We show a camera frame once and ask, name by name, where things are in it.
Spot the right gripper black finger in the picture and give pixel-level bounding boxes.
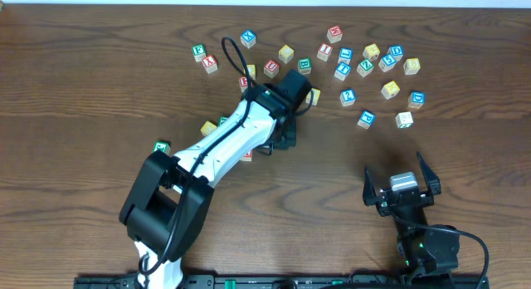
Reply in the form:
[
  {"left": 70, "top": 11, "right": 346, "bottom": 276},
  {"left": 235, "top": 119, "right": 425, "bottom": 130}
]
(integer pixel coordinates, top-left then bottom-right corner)
[
  {"left": 417, "top": 152, "right": 441, "bottom": 195},
  {"left": 363, "top": 166, "right": 377, "bottom": 206}
]

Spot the red A block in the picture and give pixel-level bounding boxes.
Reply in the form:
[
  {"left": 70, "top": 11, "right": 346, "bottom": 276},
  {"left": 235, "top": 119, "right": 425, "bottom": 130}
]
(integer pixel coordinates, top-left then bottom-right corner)
[{"left": 240, "top": 150, "right": 252, "bottom": 161}]

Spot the blue 2 block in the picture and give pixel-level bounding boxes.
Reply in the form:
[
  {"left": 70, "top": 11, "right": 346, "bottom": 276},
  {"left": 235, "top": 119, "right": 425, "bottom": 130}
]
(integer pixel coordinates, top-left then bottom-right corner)
[{"left": 340, "top": 89, "right": 357, "bottom": 107}]

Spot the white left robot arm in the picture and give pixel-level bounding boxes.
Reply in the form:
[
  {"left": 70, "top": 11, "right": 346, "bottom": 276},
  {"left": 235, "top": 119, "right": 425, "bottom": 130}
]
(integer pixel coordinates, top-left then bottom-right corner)
[{"left": 119, "top": 84, "right": 314, "bottom": 288}]

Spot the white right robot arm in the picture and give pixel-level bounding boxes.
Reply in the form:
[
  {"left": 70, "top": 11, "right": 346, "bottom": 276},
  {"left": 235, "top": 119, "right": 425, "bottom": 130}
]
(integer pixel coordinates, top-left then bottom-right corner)
[{"left": 363, "top": 155, "right": 460, "bottom": 279}]

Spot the yellow block right middle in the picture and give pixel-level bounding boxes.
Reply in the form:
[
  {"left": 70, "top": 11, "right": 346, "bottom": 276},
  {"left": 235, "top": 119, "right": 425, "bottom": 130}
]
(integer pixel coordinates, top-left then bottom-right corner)
[{"left": 305, "top": 88, "right": 321, "bottom": 105}]

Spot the green N block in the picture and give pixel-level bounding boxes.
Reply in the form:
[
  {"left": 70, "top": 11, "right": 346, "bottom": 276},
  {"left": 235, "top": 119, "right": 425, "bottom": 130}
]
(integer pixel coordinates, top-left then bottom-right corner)
[{"left": 218, "top": 116, "right": 228, "bottom": 125}]

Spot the plain 7 block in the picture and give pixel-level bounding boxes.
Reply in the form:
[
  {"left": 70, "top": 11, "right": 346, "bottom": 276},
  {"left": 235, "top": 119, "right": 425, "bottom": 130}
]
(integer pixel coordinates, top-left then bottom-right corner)
[{"left": 395, "top": 111, "right": 413, "bottom": 129}]

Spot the red E block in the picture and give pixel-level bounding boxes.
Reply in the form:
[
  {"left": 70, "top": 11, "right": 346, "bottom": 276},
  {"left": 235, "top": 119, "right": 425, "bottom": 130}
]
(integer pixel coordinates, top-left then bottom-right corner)
[{"left": 238, "top": 76, "right": 249, "bottom": 93}]

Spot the red U block upper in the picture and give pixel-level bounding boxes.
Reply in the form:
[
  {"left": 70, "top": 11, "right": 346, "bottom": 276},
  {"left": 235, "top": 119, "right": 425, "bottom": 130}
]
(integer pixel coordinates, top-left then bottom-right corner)
[{"left": 264, "top": 60, "right": 280, "bottom": 78}]

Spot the yellow O block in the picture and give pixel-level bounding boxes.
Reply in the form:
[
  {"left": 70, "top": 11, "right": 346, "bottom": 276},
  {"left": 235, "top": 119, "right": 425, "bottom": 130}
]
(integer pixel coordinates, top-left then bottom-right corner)
[{"left": 246, "top": 64, "right": 256, "bottom": 80}]

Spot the green B block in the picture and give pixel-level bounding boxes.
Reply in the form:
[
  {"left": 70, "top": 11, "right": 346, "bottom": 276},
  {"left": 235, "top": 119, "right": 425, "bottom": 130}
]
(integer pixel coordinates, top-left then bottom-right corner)
[{"left": 297, "top": 57, "right": 312, "bottom": 75}]

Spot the yellow 2 block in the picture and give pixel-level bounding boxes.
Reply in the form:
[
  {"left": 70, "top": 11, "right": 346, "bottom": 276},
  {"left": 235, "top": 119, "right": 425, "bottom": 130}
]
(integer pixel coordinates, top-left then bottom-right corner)
[{"left": 200, "top": 121, "right": 217, "bottom": 136}]

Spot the blue P block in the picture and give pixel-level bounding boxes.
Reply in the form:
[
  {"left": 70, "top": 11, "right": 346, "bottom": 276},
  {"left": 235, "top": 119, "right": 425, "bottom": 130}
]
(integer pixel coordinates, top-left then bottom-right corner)
[{"left": 358, "top": 110, "right": 376, "bottom": 129}]

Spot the blue D block lower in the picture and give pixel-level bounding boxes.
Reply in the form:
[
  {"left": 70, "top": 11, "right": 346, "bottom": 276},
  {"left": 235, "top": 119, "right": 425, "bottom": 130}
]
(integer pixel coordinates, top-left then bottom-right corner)
[{"left": 408, "top": 91, "right": 426, "bottom": 109}]

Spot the blue d block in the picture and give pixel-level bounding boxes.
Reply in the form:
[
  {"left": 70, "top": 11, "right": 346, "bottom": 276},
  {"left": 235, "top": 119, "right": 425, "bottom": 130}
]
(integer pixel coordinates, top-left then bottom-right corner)
[
  {"left": 387, "top": 45, "right": 404, "bottom": 61},
  {"left": 408, "top": 91, "right": 426, "bottom": 109}
]

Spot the yellow C block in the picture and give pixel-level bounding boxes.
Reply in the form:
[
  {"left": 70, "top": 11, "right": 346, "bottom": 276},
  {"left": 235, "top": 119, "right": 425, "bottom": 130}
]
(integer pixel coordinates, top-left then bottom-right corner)
[{"left": 278, "top": 45, "right": 295, "bottom": 64}]

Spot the blue T block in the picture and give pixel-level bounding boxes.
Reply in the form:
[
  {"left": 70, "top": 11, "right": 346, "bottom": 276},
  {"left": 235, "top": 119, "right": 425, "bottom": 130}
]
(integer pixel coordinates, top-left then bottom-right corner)
[{"left": 334, "top": 62, "right": 352, "bottom": 81}]

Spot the red I block upper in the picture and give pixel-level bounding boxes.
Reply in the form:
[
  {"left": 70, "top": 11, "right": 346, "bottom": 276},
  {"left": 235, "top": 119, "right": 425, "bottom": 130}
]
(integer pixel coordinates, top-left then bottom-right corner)
[{"left": 317, "top": 43, "right": 333, "bottom": 61}]

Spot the yellow A block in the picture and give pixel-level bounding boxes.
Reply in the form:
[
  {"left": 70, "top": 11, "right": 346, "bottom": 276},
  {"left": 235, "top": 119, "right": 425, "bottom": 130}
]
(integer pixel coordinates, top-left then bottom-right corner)
[{"left": 381, "top": 81, "right": 400, "bottom": 100}]

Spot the red X block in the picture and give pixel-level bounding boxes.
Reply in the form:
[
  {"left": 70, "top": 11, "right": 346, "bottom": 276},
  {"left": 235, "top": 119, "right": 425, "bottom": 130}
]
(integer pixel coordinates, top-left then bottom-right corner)
[{"left": 201, "top": 55, "right": 218, "bottom": 74}]

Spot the blue L block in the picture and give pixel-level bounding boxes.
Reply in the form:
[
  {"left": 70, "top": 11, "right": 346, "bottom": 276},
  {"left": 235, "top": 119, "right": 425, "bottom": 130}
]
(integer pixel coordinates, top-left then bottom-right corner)
[{"left": 338, "top": 47, "right": 353, "bottom": 65}]

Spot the blue X block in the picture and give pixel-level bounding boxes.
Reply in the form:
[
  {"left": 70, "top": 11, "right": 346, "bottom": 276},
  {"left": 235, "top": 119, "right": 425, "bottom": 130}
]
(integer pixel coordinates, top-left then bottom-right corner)
[{"left": 241, "top": 30, "right": 256, "bottom": 49}]

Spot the green Z block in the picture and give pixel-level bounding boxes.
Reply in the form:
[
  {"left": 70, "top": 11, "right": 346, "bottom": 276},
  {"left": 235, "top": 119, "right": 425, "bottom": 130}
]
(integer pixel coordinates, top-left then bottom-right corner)
[{"left": 357, "top": 59, "right": 374, "bottom": 77}]

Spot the yellow 8 block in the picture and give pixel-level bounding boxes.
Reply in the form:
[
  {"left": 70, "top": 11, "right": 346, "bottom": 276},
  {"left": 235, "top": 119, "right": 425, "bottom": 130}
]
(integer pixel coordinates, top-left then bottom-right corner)
[{"left": 403, "top": 58, "right": 421, "bottom": 76}]

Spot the red H block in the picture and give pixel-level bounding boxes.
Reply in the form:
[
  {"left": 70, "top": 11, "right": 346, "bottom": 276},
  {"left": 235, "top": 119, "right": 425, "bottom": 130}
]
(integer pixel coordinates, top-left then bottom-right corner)
[{"left": 327, "top": 25, "right": 343, "bottom": 43}]

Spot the green J block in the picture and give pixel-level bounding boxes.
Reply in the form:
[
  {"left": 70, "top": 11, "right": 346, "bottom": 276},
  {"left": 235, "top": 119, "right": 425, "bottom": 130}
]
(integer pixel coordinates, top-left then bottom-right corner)
[{"left": 153, "top": 140, "right": 171, "bottom": 154}]

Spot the green F block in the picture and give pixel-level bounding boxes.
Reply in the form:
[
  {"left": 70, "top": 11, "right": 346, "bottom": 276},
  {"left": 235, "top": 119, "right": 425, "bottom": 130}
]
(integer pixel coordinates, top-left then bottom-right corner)
[{"left": 192, "top": 44, "right": 207, "bottom": 62}]

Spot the yellow block top right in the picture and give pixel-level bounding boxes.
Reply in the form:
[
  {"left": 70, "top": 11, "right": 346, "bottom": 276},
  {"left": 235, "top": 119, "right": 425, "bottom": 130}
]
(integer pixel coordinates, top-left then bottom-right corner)
[{"left": 363, "top": 43, "right": 380, "bottom": 61}]

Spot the blue 5 block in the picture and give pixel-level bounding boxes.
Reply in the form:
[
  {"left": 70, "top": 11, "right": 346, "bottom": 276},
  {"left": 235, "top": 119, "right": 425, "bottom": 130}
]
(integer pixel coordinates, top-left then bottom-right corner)
[{"left": 378, "top": 54, "right": 397, "bottom": 72}]

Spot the blue D block upper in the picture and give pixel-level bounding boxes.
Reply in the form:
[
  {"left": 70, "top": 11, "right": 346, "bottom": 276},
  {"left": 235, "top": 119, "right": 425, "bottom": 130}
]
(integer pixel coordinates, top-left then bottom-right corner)
[{"left": 387, "top": 45, "right": 404, "bottom": 61}]

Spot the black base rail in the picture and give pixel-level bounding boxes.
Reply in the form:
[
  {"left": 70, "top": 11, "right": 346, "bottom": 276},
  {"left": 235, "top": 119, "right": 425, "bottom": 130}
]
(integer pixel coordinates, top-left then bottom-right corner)
[{"left": 74, "top": 273, "right": 490, "bottom": 289}]

